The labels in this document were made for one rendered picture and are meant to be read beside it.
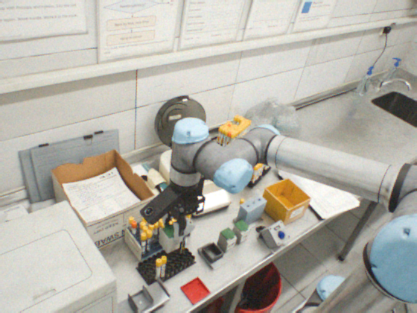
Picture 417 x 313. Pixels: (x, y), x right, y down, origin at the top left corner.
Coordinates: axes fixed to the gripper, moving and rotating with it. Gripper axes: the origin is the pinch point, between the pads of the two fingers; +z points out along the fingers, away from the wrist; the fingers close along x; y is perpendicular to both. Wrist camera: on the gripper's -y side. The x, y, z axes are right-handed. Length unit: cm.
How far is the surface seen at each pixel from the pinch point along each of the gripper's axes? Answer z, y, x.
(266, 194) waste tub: 14, 49, 8
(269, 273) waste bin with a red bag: 69, 64, 2
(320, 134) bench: 22, 117, 34
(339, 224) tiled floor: 110, 169, 20
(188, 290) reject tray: 21.9, 4.5, -6.9
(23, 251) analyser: -7.9, -34.5, 5.9
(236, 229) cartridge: 16.6, 29.4, 1.9
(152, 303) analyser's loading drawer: 16.8, -8.7, -7.5
